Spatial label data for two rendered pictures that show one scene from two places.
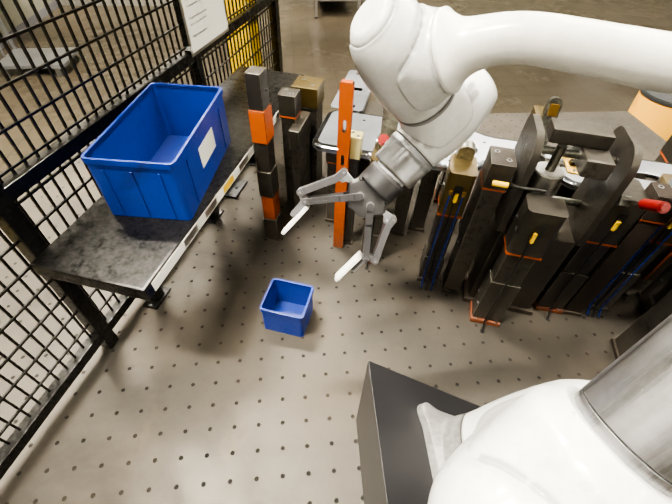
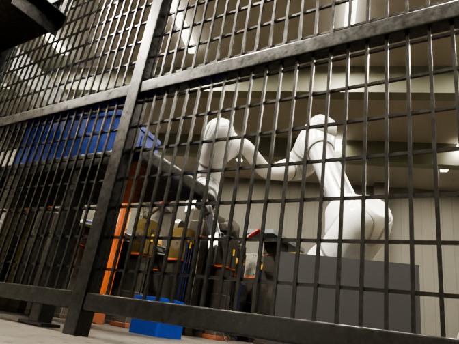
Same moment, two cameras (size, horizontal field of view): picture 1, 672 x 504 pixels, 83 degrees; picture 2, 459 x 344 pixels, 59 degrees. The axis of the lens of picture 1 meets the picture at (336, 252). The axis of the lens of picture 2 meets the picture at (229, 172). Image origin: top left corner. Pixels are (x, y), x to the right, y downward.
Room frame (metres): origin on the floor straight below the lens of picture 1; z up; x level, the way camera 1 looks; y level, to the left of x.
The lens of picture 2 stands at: (0.00, 1.09, 0.74)
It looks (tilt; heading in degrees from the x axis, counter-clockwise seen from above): 21 degrees up; 293
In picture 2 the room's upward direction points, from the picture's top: 9 degrees clockwise
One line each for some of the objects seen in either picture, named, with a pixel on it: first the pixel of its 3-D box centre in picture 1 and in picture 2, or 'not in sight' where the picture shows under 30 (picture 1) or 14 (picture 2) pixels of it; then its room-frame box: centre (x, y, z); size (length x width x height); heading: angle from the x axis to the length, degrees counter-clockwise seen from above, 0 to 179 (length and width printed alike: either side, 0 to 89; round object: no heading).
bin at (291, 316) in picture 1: (288, 307); (158, 317); (0.53, 0.11, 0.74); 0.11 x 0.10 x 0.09; 79
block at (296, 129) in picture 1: (301, 165); (33, 260); (1.00, 0.12, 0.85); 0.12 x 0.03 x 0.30; 169
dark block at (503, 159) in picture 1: (472, 230); (191, 275); (0.67, -0.33, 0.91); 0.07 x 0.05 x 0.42; 169
